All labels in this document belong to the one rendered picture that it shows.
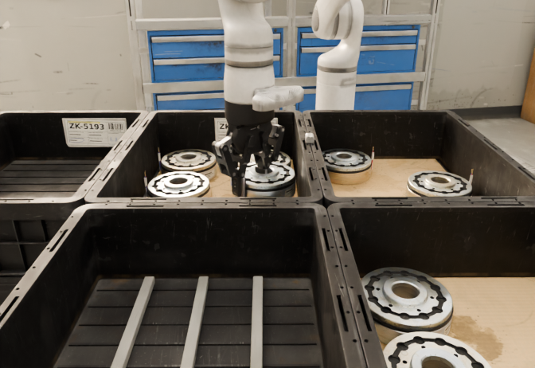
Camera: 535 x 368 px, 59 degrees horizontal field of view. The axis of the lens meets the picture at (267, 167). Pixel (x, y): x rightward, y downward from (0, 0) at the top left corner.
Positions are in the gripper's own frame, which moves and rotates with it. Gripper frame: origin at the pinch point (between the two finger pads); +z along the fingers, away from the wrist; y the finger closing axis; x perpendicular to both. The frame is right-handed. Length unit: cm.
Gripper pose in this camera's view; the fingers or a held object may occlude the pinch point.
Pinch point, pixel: (250, 183)
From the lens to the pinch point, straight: 76.7
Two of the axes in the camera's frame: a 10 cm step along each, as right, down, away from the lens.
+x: 7.1, 2.8, -6.5
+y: -7.0, 2.8, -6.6
